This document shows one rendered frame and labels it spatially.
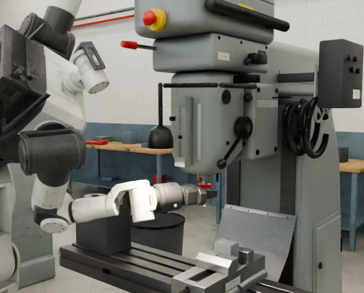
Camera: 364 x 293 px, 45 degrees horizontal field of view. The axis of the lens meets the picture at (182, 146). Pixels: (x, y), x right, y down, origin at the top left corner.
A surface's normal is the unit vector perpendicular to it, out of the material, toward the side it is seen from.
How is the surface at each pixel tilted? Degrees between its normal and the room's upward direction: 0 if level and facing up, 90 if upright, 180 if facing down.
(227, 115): 90
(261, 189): 90
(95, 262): 90
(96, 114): 90
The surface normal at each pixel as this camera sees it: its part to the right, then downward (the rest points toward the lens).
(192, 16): 0.01, 0.10
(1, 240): 0.91, 0.12
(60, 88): 0.77, -0.49
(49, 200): 0.06, 0.77
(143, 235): -0.33, 0.15
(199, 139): -0.63, 0.07
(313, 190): 0.78, 0.03
